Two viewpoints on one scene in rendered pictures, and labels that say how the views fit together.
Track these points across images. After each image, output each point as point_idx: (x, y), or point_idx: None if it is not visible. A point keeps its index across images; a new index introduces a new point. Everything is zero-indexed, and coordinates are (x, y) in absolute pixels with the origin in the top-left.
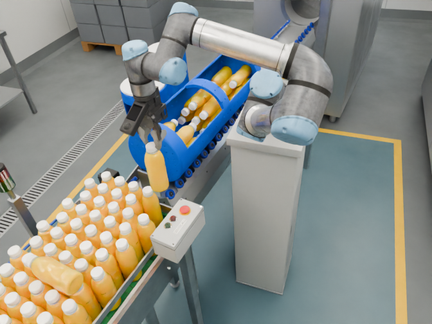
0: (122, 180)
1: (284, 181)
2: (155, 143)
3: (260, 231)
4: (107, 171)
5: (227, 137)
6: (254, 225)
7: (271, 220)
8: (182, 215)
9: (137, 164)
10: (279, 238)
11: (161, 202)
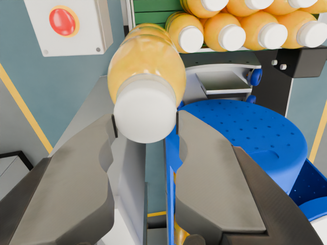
0: (265, 38)
1: None
2: (97, 134)
3: (104, 108)
4: (315, 44)
5: (117, 211)
6: (108, 110)
7: (87, 122)
8: (56, 5)
9: (262, 106)
10: (85, 110)
11: (189, 64)
